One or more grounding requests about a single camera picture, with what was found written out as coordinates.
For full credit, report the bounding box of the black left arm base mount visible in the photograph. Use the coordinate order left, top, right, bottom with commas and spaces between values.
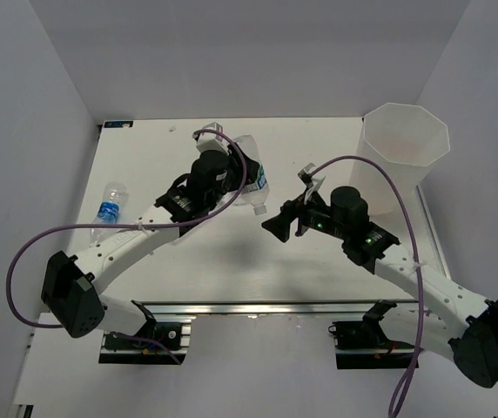
98, 300, 187, 366

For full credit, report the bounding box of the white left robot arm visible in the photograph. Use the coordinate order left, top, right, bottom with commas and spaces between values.
41, 146, 259, 347

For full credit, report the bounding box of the blue label sticker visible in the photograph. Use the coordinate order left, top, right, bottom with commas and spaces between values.
103, 121, 133, 129

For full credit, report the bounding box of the water bottle with blue label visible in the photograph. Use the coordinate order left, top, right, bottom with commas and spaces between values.
90, 182, 129, 246

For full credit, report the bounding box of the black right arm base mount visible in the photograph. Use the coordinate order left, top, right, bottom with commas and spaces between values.
328, 300, 414, 370

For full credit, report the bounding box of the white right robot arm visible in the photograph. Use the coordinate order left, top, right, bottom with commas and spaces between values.
262, 186, 498, 388

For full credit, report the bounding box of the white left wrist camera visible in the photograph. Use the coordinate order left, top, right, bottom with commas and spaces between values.
192, 132, 229, 155

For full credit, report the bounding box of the white translucent plastic bin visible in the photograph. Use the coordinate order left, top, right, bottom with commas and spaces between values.
349, 103, 450, 215

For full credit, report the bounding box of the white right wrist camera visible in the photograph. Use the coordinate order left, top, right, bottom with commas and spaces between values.
298, 163, 326, 205

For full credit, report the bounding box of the aluminium table frame rail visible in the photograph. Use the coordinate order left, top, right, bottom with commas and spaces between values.
144, 302, 407, 317

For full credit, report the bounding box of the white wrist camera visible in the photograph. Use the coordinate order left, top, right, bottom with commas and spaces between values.
192, 132, 229, 155
298, 163, 326, 205

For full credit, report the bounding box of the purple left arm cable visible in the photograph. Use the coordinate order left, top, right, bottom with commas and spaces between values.
5, 129, 250, 328

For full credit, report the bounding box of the clear water bottle white-blue label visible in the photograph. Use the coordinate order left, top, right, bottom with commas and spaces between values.
233, 135, 269, 216

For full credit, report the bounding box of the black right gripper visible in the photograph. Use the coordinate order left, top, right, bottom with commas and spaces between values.
261, 185, 348, 242

